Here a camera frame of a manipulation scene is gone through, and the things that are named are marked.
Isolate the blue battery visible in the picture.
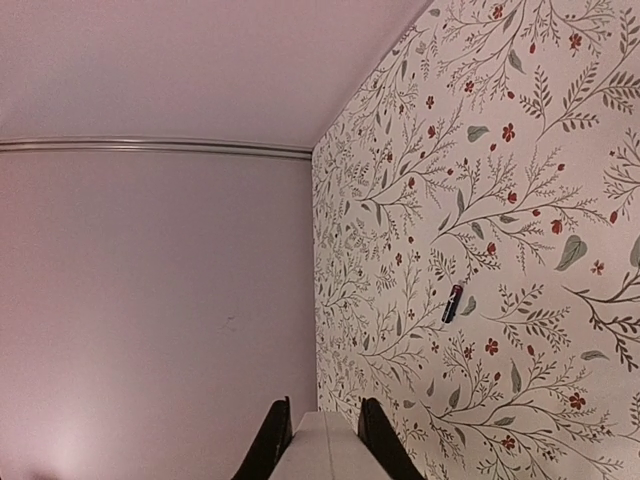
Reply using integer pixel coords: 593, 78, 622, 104
442, 283, 463, 324

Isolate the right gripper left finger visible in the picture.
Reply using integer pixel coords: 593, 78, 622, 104
234, 396, 293, 480

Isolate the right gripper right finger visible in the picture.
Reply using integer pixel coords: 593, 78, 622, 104
359, 397, 424, 480

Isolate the white remote control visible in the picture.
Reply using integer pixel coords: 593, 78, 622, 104
270, 411, 390, 480

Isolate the left aluminium frame post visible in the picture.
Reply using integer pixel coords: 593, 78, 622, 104
1, 137, 312, 161

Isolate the floral patterned table mat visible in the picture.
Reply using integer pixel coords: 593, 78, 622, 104
312, 0, 639, 479

